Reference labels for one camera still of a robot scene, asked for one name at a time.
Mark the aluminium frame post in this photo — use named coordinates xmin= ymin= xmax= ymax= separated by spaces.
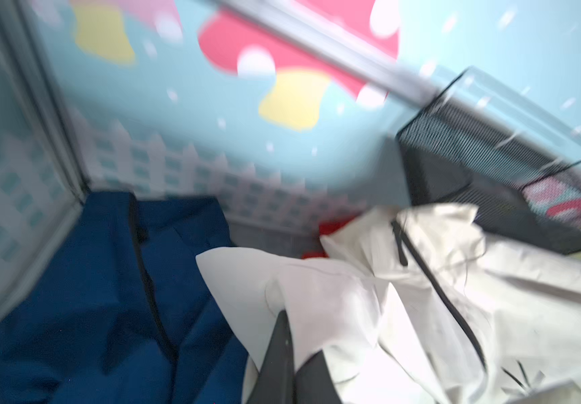
xmin=0 ymin=1 xmax=90 ymax=201

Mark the red jacket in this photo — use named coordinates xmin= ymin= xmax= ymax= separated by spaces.
xmin=302 ymin=215 xmax=358 ymax=260

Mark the beige jacket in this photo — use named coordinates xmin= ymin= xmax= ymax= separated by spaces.
xmin=196 ymin=204 xmax=581 ymax=403

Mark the horizontal aluminium frame bar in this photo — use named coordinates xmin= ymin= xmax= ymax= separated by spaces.
xmin=217 ymin=1 xmax=440 ymax=108

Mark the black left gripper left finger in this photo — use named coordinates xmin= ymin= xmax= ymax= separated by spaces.
xmin=247 ymin=311 xmax=295 ymax=404

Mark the blue jacket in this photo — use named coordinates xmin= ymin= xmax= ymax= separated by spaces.
xmin=0 ymin=192 xmax=248 ymax=403

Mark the black wire mesh basket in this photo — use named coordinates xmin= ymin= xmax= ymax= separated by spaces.
xmin=396 ymin=67 xmax=581 ymax=254

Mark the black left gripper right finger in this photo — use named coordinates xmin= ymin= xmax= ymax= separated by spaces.
xmin=295 ymin=351 xmax=342 ymax=404

